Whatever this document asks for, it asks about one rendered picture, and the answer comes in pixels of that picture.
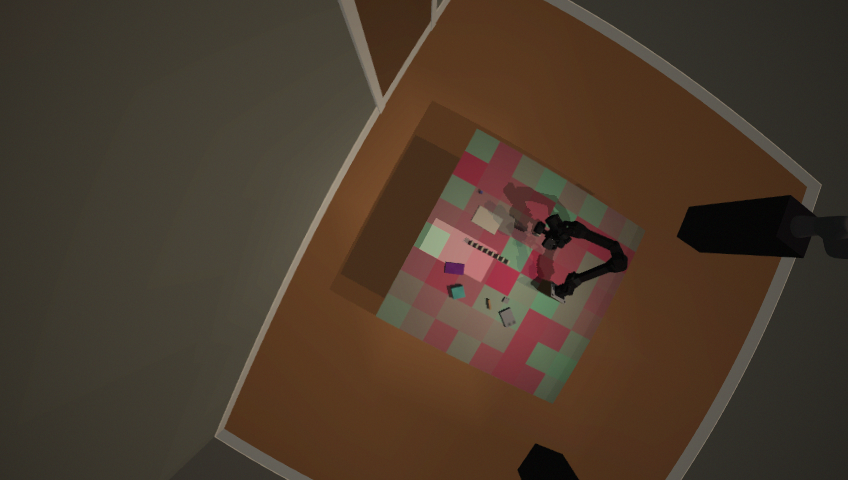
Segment purple rectangular block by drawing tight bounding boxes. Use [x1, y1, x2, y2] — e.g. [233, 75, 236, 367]
[445, 262, 465, 275]

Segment teal rectangular block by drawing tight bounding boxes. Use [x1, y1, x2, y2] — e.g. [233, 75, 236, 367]
[451, 285, 466, 299]

